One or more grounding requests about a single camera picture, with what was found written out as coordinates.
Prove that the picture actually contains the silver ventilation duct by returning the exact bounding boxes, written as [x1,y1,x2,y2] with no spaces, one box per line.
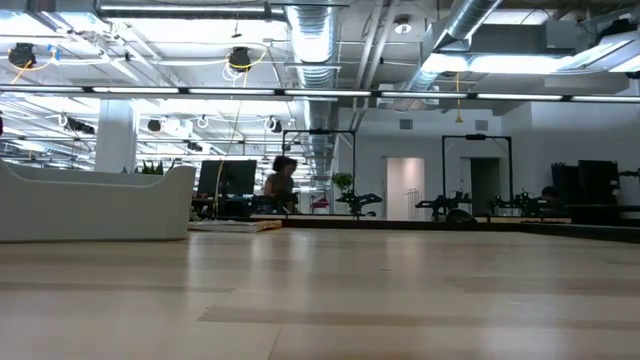
[283,0,343,181]
[399,0,504,94]

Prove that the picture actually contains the yellow hanging pendant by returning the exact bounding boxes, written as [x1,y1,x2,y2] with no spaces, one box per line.
[453,72,464,125]

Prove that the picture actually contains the long LED light bar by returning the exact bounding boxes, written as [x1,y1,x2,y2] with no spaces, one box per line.
[0,84,640,104]

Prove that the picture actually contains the black monitor pair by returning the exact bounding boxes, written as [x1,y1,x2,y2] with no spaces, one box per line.
[550,159,622,207]

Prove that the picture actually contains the green leafy plant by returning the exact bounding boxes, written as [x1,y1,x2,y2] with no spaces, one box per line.
[133,159,176,176]

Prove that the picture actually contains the black computer monitor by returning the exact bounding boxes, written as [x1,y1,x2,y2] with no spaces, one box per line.
[196,159,258,198]

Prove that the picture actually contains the white pillar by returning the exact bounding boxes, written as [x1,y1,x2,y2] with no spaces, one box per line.
[94,98,139,174]

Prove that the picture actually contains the flat white board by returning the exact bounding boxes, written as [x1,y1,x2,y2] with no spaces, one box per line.
[188,219,284,234]

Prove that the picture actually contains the black rig frame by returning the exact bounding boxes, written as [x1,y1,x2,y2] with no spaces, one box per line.
[441,133,514,202]
[281,128,358,217]

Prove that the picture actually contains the black cable reel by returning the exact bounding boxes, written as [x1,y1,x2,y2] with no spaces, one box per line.
[227,46,253,72]
[7,42,38,70]

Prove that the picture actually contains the potted green plant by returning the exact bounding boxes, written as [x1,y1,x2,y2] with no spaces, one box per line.
[331,171,355,196]

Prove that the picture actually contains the white plastic bin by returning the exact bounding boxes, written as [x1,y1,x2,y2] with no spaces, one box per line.
[0,159,197,244]

